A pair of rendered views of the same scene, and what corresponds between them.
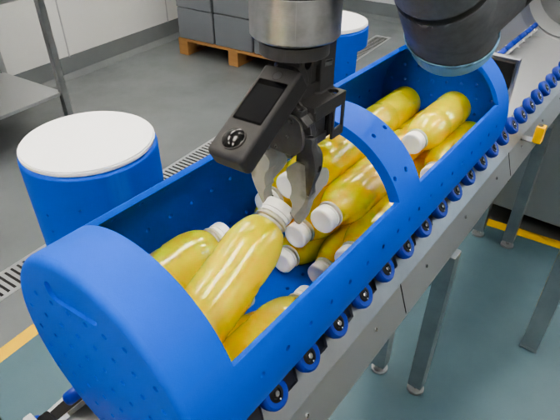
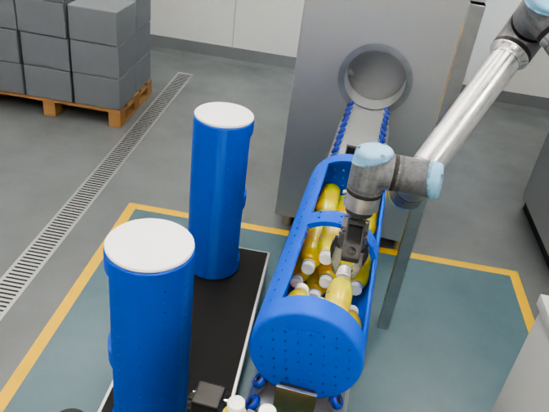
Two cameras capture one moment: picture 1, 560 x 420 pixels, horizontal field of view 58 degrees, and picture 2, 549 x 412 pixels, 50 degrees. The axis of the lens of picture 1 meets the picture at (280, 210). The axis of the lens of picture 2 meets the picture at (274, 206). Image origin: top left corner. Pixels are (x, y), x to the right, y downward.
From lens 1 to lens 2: 1.11 m
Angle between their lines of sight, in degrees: 24
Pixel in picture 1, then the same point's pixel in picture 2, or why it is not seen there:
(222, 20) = (34, 71)
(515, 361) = (377, 338)
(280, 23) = (366, 208)
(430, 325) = not seen: hidden behind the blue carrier
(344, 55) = (243, 141)
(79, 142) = (148, 246)
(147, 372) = (347, 344)
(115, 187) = (185, 272)
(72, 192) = (164, 280)
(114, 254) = (320, 304)
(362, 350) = not seen: hidden behind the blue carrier
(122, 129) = (167, 231)
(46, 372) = not seen: outside the picture
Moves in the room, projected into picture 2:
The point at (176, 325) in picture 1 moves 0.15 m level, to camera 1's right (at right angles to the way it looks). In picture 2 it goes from (352, 324) to (403, 311)
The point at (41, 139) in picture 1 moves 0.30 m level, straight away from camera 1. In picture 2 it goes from (119, 248) to (59, 208)
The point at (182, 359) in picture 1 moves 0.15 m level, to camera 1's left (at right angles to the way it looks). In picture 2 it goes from (357, 337) to (301, 351)
